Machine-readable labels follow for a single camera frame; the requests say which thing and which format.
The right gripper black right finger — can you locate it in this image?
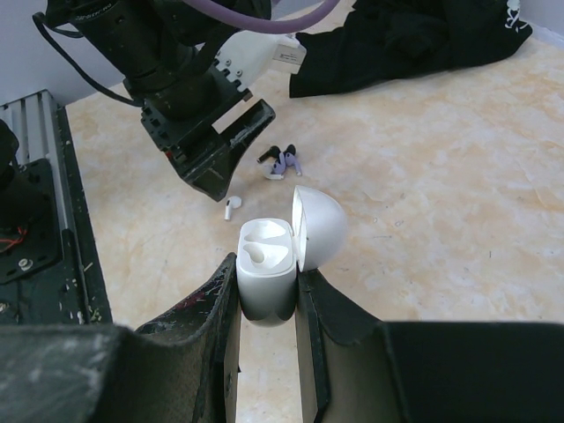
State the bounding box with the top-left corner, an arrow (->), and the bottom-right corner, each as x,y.
295,271 -> 563,422

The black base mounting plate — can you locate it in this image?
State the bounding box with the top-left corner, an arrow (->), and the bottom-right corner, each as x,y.
1,119 -> 113,325

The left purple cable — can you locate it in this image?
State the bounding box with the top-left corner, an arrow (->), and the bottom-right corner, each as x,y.
182,0 -> 345,34

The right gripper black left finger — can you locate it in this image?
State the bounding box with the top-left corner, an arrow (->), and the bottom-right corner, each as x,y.
1,254 -> 241,422

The white earbud charging case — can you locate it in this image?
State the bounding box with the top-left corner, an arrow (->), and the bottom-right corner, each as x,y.
236,185 -> 347,327

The black earbud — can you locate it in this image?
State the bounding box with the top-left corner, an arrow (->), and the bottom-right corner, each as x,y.
256,145 -> 296,164

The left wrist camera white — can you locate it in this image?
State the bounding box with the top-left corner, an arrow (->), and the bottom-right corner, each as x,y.
216,31 -> 307,92

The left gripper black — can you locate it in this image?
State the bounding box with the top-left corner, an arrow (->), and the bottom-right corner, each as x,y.
141,59 -> 276,202

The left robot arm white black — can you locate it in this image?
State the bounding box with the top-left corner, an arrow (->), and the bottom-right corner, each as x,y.
32,1 -> 275,202

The black printed cloth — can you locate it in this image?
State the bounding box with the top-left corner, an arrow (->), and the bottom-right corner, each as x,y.
289,0 -> 533,99

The aluminium rail front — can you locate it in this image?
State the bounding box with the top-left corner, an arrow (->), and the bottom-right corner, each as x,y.
1,90 -> 85,229

